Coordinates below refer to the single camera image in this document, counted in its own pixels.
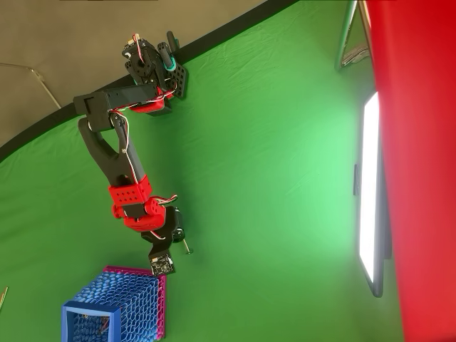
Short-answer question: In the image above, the blue and pink lattice basket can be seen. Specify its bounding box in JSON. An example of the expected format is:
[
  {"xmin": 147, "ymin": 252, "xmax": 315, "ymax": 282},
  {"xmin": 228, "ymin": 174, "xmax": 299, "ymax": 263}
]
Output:
[{"xmin": 61, "ymin": 265, "xmax": 167, "ymax": 342}]

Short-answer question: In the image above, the green table cloth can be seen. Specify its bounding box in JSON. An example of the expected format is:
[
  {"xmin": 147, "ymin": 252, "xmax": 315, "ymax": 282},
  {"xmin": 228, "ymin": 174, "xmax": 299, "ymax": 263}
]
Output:
[{"xmin": 0, "ymin": 0, "xmax": 405, "ymax": 342}]

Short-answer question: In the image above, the red blurry object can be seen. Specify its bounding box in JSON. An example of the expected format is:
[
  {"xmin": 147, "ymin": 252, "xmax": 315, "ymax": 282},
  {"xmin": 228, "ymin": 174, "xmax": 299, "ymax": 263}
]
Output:
[{"xmin": 363, "ymin": 0, "xmax": 456, "ymax": 342}]

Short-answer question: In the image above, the chrome tube stand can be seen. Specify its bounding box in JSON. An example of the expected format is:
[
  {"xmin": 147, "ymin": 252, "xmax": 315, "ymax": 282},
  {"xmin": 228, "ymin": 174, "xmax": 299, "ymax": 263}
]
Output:
[{"xmin": 334, "ymin": 0, "xmax": 373, "ymax": 72}]

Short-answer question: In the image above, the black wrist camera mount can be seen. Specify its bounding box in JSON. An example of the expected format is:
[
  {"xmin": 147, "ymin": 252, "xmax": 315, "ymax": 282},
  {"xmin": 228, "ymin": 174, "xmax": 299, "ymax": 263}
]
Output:
[{"xmin": 147, "ymin": 242, "xmax": 177, "ymax": 277}]

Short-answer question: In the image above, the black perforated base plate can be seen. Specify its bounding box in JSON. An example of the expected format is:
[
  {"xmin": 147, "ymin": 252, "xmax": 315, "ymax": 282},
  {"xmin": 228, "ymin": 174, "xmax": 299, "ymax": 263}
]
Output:
[{"xmin": 167, "ymin": 62, "xmax": 190, "ymax": 101}]

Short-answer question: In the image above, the black clamp with teal ring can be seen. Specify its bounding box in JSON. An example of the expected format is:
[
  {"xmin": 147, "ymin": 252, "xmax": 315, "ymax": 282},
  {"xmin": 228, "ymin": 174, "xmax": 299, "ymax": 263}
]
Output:
[{"xmin": 156, "ymin": 31, "xmax": 179, "ymax": 72}]

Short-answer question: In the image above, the thin floor cable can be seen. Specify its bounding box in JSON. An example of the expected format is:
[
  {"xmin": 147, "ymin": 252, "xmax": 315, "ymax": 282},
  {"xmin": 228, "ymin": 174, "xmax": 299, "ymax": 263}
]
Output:
[{"xmin": 0, "ymin": 63, "xmax": 62, "ymax": 109}]

